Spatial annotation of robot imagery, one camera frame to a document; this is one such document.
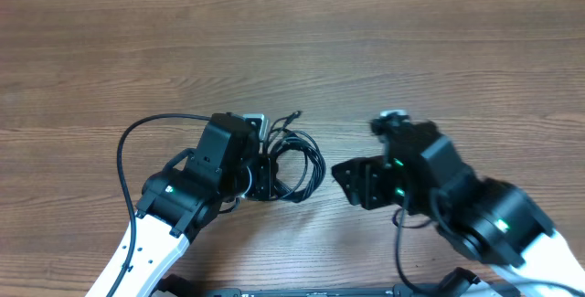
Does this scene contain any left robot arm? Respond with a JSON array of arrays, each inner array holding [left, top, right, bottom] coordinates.
[[88, 112, 271, 296]]

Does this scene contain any black USB cable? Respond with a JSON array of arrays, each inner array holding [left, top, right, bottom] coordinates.
[[262, 110, 327, 205]]

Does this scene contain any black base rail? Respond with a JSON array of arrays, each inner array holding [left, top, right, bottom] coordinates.
[[153, 267, 522, 297]]

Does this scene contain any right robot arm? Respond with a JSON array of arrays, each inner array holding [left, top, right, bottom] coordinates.
[[331, 113, 584, 296]]

